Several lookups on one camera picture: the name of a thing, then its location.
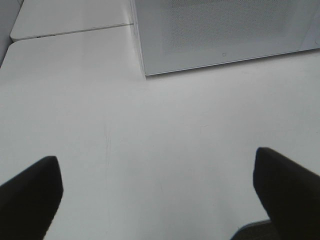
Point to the white microwave door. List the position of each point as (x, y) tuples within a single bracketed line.
[(225, 32)]

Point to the white microwave oven body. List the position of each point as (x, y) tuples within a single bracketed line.
[(315, 37)]

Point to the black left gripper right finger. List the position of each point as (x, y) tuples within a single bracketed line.
[(289, 193)]

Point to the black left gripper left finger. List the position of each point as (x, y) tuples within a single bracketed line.
[(30, 200)]

